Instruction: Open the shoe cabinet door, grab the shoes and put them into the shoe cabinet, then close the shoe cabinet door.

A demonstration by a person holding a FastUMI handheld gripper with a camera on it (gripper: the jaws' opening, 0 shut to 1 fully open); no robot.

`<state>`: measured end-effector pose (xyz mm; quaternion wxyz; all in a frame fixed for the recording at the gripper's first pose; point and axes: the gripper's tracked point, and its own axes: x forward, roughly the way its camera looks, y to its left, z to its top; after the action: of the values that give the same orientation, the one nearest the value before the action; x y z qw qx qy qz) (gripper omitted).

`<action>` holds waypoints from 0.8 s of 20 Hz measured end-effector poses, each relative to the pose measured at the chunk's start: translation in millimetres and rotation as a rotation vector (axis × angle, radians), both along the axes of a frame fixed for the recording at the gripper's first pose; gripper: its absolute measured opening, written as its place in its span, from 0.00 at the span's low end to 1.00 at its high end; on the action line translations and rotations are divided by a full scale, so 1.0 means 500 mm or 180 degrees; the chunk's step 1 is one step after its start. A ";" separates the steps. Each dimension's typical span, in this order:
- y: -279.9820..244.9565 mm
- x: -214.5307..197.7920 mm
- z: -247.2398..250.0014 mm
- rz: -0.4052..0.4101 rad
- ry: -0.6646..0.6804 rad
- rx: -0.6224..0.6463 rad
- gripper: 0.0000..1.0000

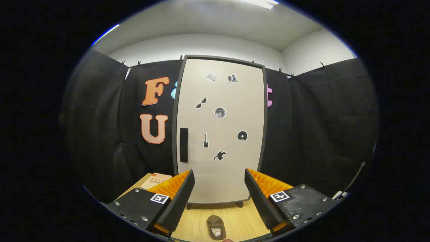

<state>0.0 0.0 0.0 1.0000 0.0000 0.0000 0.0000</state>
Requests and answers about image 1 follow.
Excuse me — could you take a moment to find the brown fuzzy shoe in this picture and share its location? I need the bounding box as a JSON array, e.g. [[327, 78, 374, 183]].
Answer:
[[206, 215, 226, 240]]

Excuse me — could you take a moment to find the long ceiling light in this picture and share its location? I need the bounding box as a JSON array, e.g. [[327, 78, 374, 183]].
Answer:
[[240, 0, 279, 10]]

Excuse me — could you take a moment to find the black backdrop cloth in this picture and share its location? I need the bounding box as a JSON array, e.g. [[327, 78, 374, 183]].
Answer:
[[60, 50, 378, 202]]

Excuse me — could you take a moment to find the dark grey shoe cabinet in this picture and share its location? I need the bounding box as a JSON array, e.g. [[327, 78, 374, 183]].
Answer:
[[172, 55, 268, 209]]

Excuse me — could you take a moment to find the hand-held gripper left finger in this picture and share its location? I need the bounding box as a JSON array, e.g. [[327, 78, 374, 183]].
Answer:
[[107, 169, 196, 238]]

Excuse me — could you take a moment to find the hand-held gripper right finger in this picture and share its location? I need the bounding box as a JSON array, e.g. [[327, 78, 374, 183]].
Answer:
[[244, 168, 338, 236]]

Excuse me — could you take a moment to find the black door handle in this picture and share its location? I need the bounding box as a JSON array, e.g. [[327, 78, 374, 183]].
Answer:
[[180, 128, 188, 163]]

